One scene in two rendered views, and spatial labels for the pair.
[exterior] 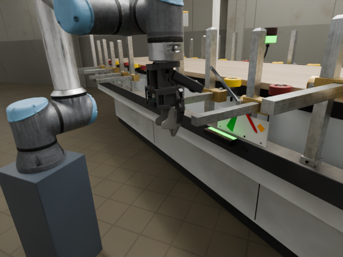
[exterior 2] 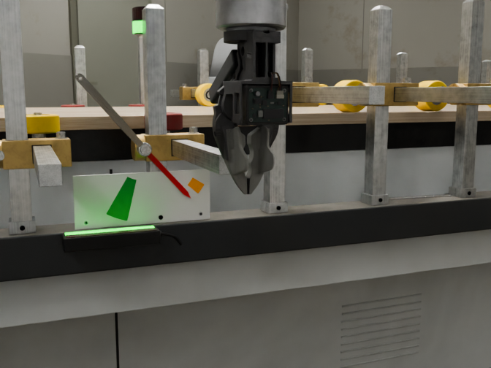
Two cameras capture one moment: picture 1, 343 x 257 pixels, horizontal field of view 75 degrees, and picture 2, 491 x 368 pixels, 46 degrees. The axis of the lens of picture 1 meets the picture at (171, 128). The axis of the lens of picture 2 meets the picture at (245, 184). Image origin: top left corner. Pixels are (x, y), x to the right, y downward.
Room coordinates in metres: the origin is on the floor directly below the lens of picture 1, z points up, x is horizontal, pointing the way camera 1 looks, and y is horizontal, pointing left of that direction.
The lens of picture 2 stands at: (0.49, 0.77, 0.95)
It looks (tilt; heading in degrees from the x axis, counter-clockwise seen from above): 9 degrees down; 279
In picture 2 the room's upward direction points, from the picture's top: straight up
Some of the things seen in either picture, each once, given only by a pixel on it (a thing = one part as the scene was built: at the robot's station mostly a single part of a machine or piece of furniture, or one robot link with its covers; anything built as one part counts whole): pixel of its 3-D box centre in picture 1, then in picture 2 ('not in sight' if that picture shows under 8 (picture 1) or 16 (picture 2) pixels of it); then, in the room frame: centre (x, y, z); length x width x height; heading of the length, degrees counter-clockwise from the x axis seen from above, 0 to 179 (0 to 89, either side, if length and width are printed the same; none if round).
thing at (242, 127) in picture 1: (239, 125); (145, 198); (0.85, -0.28, 0.75); 0.26 x 0.01 x 0.10; 30
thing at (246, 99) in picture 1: (256, 104); (167, 146); (0.82, -0.33, 0.84); 0.13 x 0.06 x 0.05; 30
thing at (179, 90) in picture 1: (164, 85); (253, 79); (0.60, 0.01, 0.97); 0.09 x 0.08 x 0.12; 120
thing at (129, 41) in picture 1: (131, 65); not in sight; (1.91, 0.32, 0.91); 0.03 x 0.03 x 0.48; 30
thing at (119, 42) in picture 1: (121, 68); not in sight; (2.13, 0.44, 0.87); 0.03 x 0.03 x 0.48; 30
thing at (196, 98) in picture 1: (199, 98); (43, 159); (0.97, -0.13, 0.84); 0.43 x 0.03 x 0.04; 120
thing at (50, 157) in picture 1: (39, 151); not in sight; (0.87, 0.57, 0.65); 0.19 x 0.19 x 0.10
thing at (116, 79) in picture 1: (123, 78); not in sight; (1.83, 0.38, 0.82); 0.43 x 0.03 x 0.04; 120
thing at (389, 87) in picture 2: not in sight; (386, 94); (0.38, -0.58, 0.94); 0.13 x 0.06 x 0.05; 30
